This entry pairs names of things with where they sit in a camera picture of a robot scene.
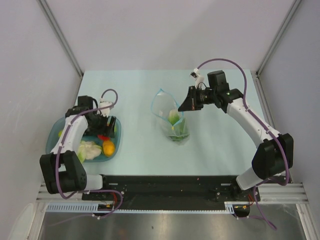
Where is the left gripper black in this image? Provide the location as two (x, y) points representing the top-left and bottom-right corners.
(88, 110), (116, 138)

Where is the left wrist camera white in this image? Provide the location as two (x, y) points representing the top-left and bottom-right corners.
(98, 98), (115, 118)

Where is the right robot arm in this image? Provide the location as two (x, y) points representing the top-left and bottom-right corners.
(178, 68), (294, 201)

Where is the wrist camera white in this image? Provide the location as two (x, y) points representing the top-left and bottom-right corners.
(190, 68), (205, 88)
(98, 98), (115, 118)

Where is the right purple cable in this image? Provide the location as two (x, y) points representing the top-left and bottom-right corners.
(197, 58), (291, 231)

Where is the white cauliflower toy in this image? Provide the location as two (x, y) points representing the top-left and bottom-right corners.
(77, 140), (102, 163)

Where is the teal plastic tray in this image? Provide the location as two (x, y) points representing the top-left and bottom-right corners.
(45, 117), (122, 164)

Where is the green lettuce toy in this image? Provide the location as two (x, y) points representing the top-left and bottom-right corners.
(167, 109), (189, 142)

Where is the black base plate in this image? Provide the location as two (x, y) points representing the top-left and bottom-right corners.
(81, 175), (260, 211)

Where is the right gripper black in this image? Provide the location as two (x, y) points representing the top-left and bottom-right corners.
(178, 85), (217, 112)

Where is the red apple toy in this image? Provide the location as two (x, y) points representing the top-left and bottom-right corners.
(97, 134), (110, 142)

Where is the aluminium frame rail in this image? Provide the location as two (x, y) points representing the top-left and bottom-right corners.
(36, 183), (309, 204)

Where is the white cable duct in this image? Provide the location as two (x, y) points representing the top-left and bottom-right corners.
(46, 202), (234, 214)

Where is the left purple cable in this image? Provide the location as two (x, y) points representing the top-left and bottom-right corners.
(48, 89), (125, 227)

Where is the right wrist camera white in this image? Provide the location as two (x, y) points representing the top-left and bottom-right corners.
(190, 68), (205, 88)

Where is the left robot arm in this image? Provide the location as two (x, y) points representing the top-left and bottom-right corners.
(39, 95), (117, 200)

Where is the purple cable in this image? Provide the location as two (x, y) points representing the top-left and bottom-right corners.
(48, 89), (125, 227)
(197, 58), (291, 231)

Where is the clear zip top bag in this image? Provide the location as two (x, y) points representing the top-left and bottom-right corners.
(150, 88), (190, 145)

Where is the orange fruit toy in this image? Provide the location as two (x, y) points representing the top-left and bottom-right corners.
(102, 140), (116, 157)

